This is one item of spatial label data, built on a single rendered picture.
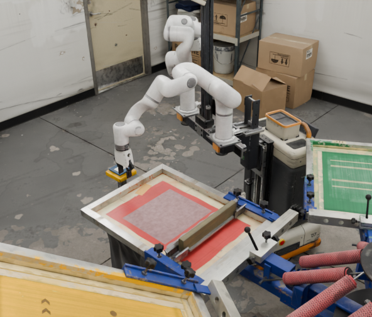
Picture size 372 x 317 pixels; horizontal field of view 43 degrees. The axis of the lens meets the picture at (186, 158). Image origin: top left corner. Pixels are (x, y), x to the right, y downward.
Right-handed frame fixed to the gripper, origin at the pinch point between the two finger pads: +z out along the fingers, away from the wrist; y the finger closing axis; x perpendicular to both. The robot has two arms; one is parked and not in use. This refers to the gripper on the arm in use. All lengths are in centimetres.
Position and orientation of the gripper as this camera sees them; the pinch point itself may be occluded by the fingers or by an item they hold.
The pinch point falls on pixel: (124, 172)
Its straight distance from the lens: 250.5
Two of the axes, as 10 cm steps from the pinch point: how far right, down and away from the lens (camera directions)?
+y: -7.4, -3.3, 5.9
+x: -6.8, 3.9, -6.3
